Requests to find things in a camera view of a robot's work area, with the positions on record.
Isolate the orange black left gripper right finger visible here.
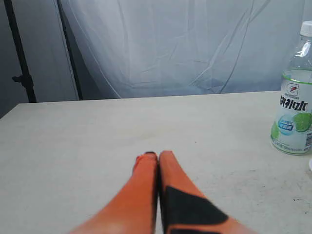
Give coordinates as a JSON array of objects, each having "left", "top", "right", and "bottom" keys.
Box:
[{"left": 159, "top": 151, "right": 255, "bottom": 234}]

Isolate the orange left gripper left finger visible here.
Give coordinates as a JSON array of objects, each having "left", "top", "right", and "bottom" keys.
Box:
[{"left": 70, "top": 152, "right": 158, "bottom": 234}]

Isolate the clear lime drink bottle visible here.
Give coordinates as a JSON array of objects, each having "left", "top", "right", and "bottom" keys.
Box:
[{"left": 270, "top": 20, "right": 312, "bottom": 155}]

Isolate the black stand pole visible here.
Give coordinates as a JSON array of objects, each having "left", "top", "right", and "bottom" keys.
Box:
[{"left": 4, "top": 0, "right": 37, "bottom": 103}]

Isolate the white backdrop cloth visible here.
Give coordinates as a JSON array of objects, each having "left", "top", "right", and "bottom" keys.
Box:
[{"left": 60, "top": 0, "right": 312, "bottom": 99}]

